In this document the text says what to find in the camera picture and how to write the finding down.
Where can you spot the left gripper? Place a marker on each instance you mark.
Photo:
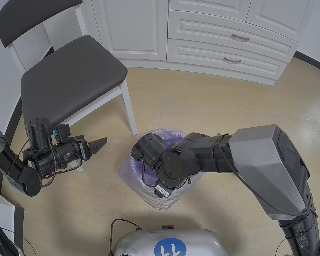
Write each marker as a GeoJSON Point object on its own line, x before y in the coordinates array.
{"type": "Point", "coordinates": [69, 153]}

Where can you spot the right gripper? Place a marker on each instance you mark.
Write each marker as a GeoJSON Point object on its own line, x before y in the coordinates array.
{"type": "Point", "coordinates": [173, 181]}

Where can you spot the purple plastic bag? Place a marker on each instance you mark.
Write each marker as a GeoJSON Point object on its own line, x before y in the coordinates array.
{"type": "Point", "coordinates": [128, 169]}

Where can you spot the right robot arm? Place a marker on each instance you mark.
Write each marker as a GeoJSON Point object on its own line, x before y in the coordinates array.
{"type": "Point", "coordinates": [269, 156]}

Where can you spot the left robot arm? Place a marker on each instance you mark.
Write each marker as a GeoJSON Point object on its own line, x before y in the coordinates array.
{"type": "Point", "coordinates": [38, 135]}

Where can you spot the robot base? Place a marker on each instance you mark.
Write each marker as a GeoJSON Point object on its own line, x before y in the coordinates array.
{"type": "Point", "coordinates": [138, 244]}

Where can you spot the white chair grey cushions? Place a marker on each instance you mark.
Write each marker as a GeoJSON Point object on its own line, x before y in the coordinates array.
{"type": "Point", "coordinates": [69, 76]}

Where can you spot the white wardrobe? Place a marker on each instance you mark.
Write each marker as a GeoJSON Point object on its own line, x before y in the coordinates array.
{"type": "Point", "coordinates": [202, 23]}

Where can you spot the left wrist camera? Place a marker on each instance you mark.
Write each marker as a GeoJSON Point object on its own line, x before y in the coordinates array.
{"type": "Point", "coordinates": [64, 133]}

